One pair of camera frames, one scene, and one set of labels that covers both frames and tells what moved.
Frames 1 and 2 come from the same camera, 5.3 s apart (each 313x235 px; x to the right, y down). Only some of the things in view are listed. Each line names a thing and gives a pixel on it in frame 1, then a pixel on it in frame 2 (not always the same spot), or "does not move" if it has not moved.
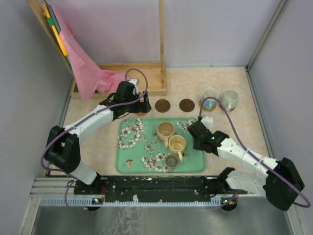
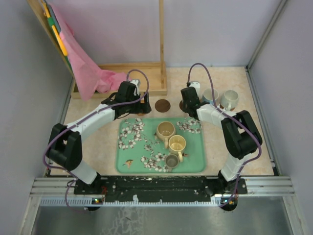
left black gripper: (142, 106) does not move
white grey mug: (229, 99) does not move
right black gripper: (196, 146) -> (184, 107)
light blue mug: (209, 92) does not move
